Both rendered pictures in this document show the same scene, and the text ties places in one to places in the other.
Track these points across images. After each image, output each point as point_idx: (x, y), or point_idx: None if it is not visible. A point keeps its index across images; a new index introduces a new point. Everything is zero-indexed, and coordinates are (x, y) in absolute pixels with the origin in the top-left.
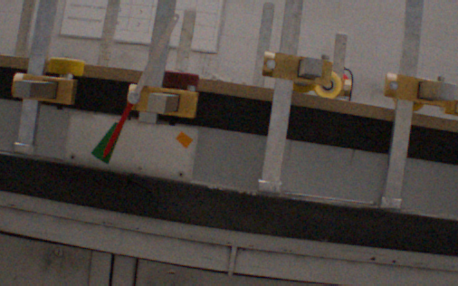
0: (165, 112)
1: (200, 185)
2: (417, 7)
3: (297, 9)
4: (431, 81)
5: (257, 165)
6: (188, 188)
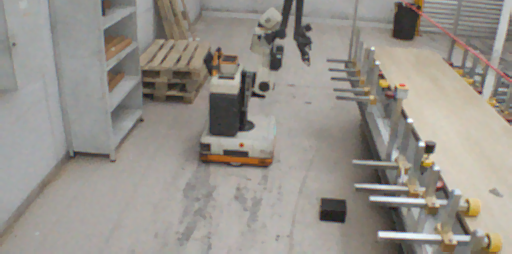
0: (359, 191)
1: (403, 222)
2: (450, 201)
3: (430, 178)
4: (442, 237)
5: (454, 231)
6: (401, 221)
